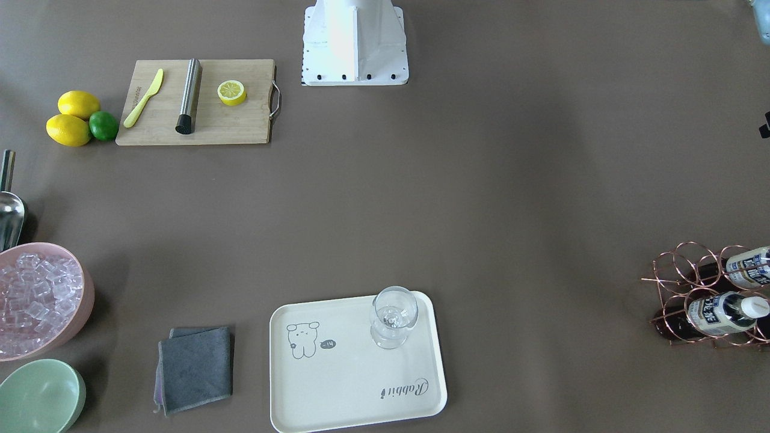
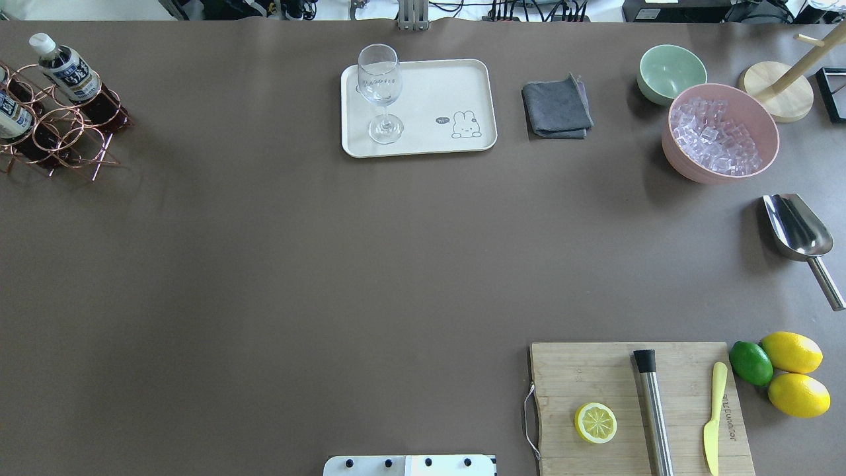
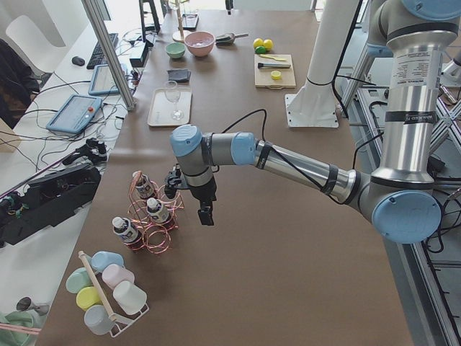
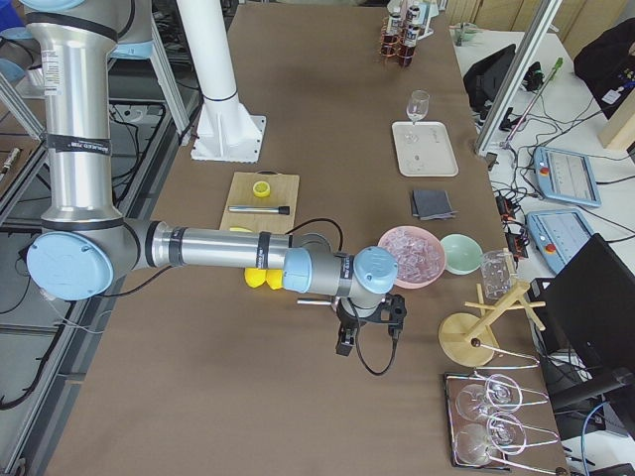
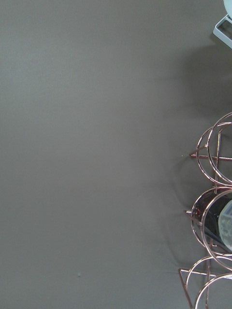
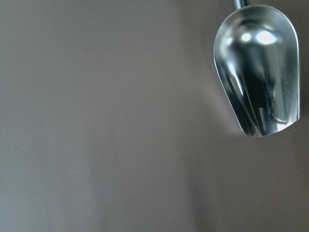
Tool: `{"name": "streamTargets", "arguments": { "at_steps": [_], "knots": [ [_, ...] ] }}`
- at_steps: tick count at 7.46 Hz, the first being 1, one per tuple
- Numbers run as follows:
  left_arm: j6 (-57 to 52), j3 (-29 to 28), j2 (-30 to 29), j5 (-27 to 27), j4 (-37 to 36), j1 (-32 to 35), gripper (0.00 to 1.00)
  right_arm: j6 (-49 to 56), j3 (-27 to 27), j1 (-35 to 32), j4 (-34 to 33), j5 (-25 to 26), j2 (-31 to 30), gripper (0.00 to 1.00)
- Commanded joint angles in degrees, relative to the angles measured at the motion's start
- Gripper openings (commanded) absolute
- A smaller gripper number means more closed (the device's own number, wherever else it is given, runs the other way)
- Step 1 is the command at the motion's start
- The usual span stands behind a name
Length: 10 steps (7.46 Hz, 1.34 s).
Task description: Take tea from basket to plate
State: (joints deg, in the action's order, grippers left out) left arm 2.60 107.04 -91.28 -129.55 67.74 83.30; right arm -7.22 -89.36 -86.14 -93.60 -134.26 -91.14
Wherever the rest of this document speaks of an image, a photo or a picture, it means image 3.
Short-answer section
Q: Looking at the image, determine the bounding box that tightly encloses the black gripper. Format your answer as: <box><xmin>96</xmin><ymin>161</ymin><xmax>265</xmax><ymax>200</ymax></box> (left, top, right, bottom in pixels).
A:
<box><xmin>190</xmin><ymin>177</ymin><xmax>217</xmax><ymax>226</ymax></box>

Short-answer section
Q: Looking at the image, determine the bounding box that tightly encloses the copper wire bottle basket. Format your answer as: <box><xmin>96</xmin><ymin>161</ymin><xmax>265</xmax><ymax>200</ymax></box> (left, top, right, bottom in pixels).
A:
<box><xmin>127</xmin><ymin>171</ymin><xmax>184</xmax><ymax>254</ymax></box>

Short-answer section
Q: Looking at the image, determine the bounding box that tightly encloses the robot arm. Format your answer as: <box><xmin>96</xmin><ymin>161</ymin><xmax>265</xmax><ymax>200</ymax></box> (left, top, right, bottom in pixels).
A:
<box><xmin>170</xmin><ymin>1</ymin><xmax>460</xmax><ymax>244</ymax></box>

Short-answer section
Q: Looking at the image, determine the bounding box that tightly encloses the tea bottle middle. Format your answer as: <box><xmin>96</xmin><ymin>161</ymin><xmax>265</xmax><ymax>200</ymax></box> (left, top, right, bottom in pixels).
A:
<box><xmin>146</xmin><ymin>198</ymin><xmax>172</xmax><ymax>228</ymax></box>

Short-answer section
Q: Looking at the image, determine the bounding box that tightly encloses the tea bottle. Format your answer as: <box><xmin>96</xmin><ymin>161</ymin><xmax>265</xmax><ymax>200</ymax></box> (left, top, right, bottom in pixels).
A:
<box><xmin>135</xmin><ymin>174</ymin><xmax>158</xmax><ymax>200</ymax></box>
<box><xmin>112</xmin><ymin>216</ymin><xmax>143</xmax><ymax>251</ymax></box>
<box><xmin>146</xmin><ymin>198</ymin><xmax>172</xmax><ymax>228</ymax></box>

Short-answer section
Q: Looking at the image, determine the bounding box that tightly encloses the tea bottle back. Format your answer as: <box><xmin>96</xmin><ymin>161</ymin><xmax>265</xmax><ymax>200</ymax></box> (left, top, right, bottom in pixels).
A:
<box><xmin>135</xmin><ymin>174</ymin><xmax>158</xmax><ymax>200</ymax></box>

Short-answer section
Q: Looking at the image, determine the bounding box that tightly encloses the tea bottle front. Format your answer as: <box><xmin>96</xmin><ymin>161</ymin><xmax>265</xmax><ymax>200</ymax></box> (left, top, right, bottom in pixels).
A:
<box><xmin>112</xmin><ymin>216</ymin><xmax>143</xmax><ymax>251</ymax></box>

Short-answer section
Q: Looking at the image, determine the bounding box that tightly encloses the pink cup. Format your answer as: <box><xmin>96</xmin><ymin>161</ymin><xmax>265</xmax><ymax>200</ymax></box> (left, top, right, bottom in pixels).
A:
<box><xmin>102</xmin><ymin>264</ymin><xmax>135</xmax><ymax>289</ymax></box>

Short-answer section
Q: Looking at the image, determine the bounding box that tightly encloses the white cup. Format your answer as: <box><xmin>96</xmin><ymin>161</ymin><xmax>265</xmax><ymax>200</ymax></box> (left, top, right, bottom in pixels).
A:
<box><xmin>112</xmin><ymin>280</ymin><xmax>147</xmax><ymax>315</ymax></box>

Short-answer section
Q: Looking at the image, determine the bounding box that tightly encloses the blue cup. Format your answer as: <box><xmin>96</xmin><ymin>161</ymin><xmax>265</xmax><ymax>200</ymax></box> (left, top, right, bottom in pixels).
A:
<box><xmin>90</xmin><ymin>251</ymin><xmax>125</xmax><ymax>272</ymax></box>

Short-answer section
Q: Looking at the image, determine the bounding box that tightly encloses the cream rabbit tray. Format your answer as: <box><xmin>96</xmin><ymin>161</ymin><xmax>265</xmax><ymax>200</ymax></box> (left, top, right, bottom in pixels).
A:
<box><xmin>147</xmin><ymin>86</ymin><xmax>192</xmax><ymax>127</ymax></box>

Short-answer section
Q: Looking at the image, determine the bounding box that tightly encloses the wine glass on tray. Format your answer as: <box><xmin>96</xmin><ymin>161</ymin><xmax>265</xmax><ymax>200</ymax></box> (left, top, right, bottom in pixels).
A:
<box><xmin>164</xmin><ymin>80</ymin><xmax>184</xmax><ymax>120</ymax></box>

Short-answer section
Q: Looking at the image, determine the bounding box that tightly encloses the white cup rack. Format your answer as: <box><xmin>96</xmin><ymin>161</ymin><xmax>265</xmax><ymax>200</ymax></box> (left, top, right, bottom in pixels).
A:
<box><xmin>78</xmin><ymin>251</ymin><xmax>150</xmax><ymax>338</ymax></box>

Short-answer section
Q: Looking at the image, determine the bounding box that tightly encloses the green cup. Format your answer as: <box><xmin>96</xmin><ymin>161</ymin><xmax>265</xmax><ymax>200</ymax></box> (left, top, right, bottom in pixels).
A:
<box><xmin>66</xmin><ymin>267</ymin><xmax>93</xmax><ymax>294</ymax></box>

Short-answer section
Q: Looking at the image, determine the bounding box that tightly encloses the yellow cup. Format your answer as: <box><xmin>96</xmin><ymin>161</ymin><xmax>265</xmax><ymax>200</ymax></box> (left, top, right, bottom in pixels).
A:
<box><xmin>76</xmin><ymin>286</ymin><xmax>102</xmax><ymax>311</ymax></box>

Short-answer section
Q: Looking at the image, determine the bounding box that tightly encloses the grey folded cloth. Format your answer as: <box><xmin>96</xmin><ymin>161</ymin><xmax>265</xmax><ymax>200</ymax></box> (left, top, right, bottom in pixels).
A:
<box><xmin>167</xmin><ymin>68</ymin><xmax>191</xmax><ymax>83</ymax></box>

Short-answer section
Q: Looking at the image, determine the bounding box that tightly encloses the grey cup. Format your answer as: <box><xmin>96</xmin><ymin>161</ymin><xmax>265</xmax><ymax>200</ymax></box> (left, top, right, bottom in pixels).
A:
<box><xmin>84</xmin><ymin>305</ymin><xmax>115</xmax><ymax>335</ymax></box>

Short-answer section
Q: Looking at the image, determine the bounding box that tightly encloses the black equipment case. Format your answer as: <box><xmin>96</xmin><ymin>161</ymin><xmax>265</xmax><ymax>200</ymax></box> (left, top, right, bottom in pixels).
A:
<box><xmin>1</xmin><ymin>164</ymin><xmax>101</xmax><ymax>245</ymax></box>

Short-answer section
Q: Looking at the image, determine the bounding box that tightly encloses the half lemon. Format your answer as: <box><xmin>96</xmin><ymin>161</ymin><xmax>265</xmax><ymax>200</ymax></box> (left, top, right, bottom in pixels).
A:
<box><xmin>270</xmin><ymin>71</ymin><xmax>282</xmax><ymax>80</ymax></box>

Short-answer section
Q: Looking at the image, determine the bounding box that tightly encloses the wooden cutting board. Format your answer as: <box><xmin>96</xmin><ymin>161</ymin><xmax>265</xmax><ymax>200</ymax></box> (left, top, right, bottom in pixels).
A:
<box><xmin>254</xmin><ymin>54</ymin><xmax>296</xmax><ymax>89</ymax></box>

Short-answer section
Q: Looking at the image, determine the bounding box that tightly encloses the metal muddler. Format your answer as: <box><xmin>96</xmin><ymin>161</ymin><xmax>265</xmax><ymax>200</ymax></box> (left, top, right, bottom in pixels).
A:
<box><xmin>257</xmin><ymin>62</ymin><xmax>291</xmax><ymax>69</ymax></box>

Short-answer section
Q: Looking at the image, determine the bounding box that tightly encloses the blue teach pendant near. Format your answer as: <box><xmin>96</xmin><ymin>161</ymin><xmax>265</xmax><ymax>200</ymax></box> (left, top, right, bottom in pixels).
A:
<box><xmin>45</xmin><ymin>94</ymin><xmax>102</xmax><ymax>134</ymax></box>

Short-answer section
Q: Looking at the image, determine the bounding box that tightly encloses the blue teach pendant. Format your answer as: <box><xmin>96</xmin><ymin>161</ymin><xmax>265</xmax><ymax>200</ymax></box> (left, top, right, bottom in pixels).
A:
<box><xmin>88</xmin><ymin>64</ymin><xmax>120</xmax><ymax>97</ymax></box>
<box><xmin>45</xmin><ymin>94</ymin><xmax>102</xmax><ymax>134</ymax></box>

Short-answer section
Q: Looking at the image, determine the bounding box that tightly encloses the blue teach pendant far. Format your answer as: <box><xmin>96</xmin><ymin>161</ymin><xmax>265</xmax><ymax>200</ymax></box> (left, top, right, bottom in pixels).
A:
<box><xmin>88</xmin><ymin>64</ymin><xmax>120</xmax><ymax>97</ymax></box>

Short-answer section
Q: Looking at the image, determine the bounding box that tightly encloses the green bowl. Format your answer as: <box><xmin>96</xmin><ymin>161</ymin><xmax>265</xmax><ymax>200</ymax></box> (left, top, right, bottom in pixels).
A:
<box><xmin>165</xmin><ymin>42</ymin><xmax>186</xmax><ymax>59</ymax></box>

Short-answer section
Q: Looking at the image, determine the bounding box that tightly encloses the yellow plastic knife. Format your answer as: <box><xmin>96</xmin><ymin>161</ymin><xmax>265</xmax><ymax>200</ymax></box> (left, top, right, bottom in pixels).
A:
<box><xmin>259</xmin><ymin>54</ymin><xmax>287</xmax><ymax>61</ymax></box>

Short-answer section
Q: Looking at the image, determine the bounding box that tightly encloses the pink bowl with ice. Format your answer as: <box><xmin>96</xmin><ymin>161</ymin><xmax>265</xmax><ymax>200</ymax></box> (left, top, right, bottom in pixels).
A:
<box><xmin>184</xmin><ymin>31</ymin><xmax>215</xmax><ymax>57</ymax></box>

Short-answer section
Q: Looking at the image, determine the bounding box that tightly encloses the green lime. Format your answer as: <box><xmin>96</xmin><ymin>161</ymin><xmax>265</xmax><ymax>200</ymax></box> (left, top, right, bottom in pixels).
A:
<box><xmin>254</xmin><ymin>45</ymin><xmax>267</xmax><ymax>55</ymax></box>

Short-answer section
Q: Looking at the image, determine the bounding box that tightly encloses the metal scoop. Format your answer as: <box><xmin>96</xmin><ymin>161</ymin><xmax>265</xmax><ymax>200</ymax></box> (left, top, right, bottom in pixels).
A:
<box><xmin>215</xmin><ymin>33</ymin><xmax>249</xmax><ymax>45</ymax></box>

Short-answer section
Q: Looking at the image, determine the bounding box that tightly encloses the yellow lemon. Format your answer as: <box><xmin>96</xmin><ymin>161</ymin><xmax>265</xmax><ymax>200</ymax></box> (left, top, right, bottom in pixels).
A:
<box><xmin>263</xmin><ymin>39</ymin><xmax>274</xmax><ymax>51</ymax></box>
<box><xmin>253</xmin><ymin>37</ymin><xmax>264</xmax><ymax>50</ymax></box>

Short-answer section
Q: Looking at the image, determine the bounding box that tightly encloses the wooden glass stand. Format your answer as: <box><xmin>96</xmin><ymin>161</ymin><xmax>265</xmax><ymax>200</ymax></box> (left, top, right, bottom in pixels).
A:
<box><xmin>169</xmin><ymin>0</ymin><xmax>192</xmax><ymax>43</ymax></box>

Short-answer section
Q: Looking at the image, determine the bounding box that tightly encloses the black keyboard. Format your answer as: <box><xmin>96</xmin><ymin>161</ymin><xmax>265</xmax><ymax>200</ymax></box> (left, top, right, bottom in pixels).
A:
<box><xmin>86</xmin><ymin>32</ymin><xmax>120</xmax><ymax>70</ymax></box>

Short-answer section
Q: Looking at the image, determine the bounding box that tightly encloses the black mouse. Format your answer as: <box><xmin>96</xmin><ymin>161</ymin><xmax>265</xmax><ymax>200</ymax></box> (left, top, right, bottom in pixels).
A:
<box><xmin>71</xmin><ymin>56</ymin><xmax>86</xmax><ymax>66</ymax></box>

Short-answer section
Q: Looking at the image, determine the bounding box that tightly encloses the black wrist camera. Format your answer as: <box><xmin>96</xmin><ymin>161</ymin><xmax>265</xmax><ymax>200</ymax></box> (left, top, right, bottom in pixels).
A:
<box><xmin>164</xmin><ymin>164</ymin><xmax>189</xmax><ymax>200</ymax></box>

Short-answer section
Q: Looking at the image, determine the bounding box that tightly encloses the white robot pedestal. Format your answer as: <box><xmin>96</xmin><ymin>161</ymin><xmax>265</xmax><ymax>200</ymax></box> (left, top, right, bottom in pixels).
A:
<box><xmin>285</xmin><ymin>0</ymin><xmax>362</xmax><ymax>128</ymax></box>

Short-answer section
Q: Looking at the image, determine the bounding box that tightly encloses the aluminium frame post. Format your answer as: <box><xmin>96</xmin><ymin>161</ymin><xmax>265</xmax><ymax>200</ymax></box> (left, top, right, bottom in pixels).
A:
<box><xmin>81</xmin><ymin>0</ymin><xmax>135</xmax><ymax>112</ymax></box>

